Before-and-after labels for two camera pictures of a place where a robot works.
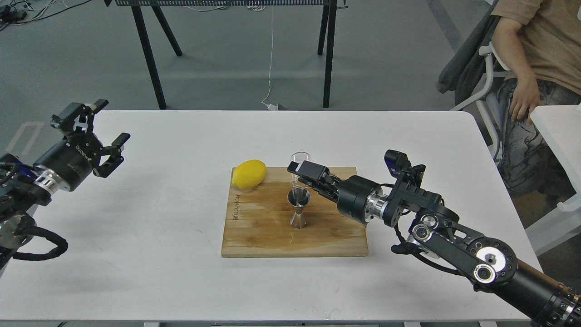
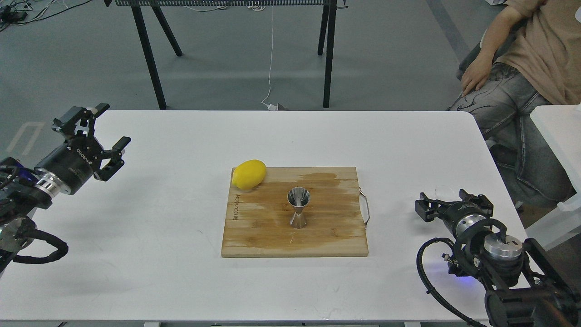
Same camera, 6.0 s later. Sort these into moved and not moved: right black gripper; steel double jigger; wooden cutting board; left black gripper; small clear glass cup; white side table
Moved: small clear glass cup; right black gripper
Not moved: steel double jigger; left black gripper; wooden cutting board; white side table
